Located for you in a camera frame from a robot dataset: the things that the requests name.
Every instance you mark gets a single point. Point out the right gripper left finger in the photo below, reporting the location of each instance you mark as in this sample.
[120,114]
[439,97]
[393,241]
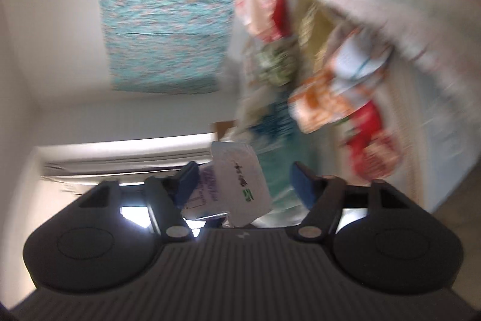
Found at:
[165,198]

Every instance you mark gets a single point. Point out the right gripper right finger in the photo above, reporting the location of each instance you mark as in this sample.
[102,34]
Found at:
[323,197]

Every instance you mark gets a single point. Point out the red wet wipes pack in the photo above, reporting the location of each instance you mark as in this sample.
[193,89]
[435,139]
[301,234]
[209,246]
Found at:
[373,151]

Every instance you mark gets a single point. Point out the white tissue packet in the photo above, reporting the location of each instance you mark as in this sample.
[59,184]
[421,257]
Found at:
[232,185]

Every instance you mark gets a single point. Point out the orange striped white towel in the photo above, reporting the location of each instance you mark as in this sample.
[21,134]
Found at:
[346,81]

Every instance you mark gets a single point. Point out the green fabric scrunchie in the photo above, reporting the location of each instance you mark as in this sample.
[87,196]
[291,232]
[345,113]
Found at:
[278,63]

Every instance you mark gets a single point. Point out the white plastic bag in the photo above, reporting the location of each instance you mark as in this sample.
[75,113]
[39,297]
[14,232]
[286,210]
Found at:
[264,122]

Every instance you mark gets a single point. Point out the teal floral curtain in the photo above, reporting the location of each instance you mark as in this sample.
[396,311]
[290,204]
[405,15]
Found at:
[166,46]

